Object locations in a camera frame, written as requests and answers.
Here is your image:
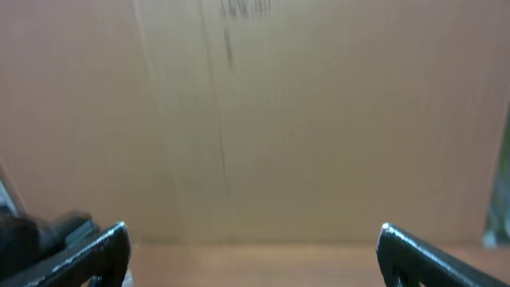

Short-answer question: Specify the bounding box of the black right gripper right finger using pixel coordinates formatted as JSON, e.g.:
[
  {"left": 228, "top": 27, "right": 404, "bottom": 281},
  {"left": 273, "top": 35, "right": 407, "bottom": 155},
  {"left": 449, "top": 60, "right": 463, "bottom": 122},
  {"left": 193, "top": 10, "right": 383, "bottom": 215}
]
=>
[{"left": 376, "top": 222, "right": 507, "bottom": 287}]

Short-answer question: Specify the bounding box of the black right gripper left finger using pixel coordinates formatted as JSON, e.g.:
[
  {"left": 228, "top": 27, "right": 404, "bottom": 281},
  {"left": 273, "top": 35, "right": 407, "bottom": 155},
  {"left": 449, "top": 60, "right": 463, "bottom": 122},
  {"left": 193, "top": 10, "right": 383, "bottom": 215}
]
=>
[{"left": 1, "top": 222, "right": 131, "bottom": 287}]

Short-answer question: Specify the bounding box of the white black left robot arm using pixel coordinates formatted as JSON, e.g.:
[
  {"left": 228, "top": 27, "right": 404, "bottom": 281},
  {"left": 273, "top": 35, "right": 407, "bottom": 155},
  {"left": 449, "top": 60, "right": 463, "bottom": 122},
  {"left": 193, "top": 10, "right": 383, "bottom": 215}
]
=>
[{"left": 1, "top": 210, "right": 100, "bottom": 280}]

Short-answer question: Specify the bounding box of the brown cardboard backdrop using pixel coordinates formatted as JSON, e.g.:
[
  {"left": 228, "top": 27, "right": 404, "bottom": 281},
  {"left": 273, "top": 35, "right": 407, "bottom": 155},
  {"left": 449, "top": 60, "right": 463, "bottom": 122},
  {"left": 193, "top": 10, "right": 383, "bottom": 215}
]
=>
[{"left": 1, "top": 1, "right": 509, "bottom": 242}]

